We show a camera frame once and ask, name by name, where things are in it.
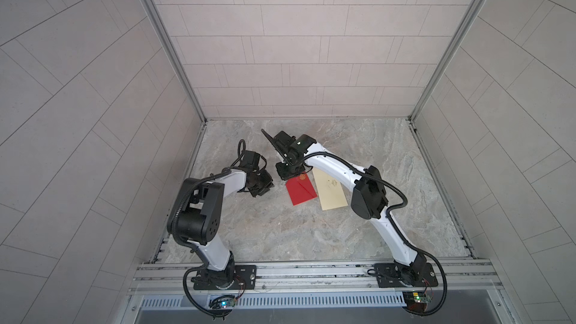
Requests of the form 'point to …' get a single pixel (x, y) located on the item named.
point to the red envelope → (299, 189)
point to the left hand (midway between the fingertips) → (278, 180)
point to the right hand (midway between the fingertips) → (281, 178)
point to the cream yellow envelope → (330, 193)
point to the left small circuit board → (229, 302)
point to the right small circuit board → (417, 300)
